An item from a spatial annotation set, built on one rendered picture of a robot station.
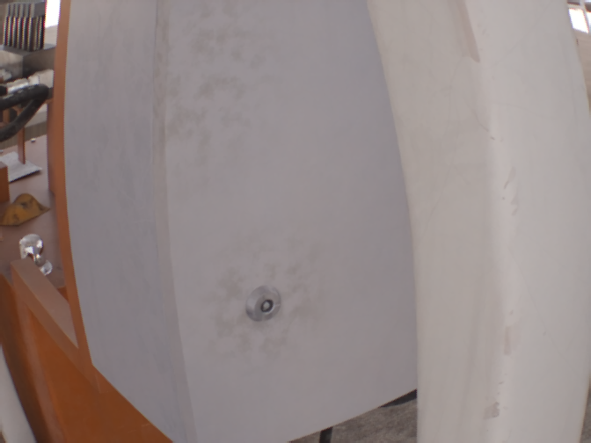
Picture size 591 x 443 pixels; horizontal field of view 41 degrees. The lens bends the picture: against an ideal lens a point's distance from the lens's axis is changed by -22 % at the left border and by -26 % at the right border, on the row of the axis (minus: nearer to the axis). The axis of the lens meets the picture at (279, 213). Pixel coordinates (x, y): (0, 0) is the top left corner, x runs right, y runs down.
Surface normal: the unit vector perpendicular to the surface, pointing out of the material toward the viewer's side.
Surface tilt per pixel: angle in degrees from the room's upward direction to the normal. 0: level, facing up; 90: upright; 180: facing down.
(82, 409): 90
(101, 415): 90
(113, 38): 90
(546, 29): 81
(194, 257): 90
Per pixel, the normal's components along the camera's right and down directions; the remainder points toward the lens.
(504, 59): 0.56, 0.12
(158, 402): -0.82, 0.22
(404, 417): -0.02, -0.94
